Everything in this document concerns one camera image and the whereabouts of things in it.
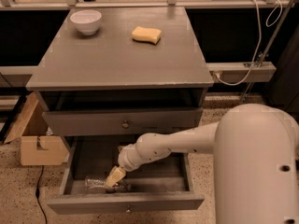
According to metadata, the yellow sponge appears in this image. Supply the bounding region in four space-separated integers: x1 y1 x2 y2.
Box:
132 26 162 44

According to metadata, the grey wooden drawer cabinet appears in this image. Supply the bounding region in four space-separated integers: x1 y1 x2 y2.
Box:
25 6 215 147

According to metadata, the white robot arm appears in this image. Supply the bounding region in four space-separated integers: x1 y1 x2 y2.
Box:
106 104 299 224

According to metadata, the grey metal wall rail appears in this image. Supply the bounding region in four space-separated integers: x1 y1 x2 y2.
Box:
207 62 276 85

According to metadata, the white ceramic bowl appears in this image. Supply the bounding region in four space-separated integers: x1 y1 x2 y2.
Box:
70 10 102 35

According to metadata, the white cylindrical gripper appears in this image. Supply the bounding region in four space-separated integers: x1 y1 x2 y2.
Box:
106 144 143 188

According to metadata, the open grey bottom drawer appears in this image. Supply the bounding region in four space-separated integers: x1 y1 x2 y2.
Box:
47 135 204 215

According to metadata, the clear plastic water bottle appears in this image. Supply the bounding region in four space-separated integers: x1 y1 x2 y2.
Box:
84 175 132 194

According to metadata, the black floor cable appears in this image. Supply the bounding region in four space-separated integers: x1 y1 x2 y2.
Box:
35 165 49 224

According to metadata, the closed grey middle drawer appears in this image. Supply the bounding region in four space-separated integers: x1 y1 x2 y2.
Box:
43 108 203 136

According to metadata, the brown cardboard box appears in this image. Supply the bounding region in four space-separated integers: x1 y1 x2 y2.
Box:
4 93 69 166

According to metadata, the dark cabinet at right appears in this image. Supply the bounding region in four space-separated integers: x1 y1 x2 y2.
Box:
264 25 299 114

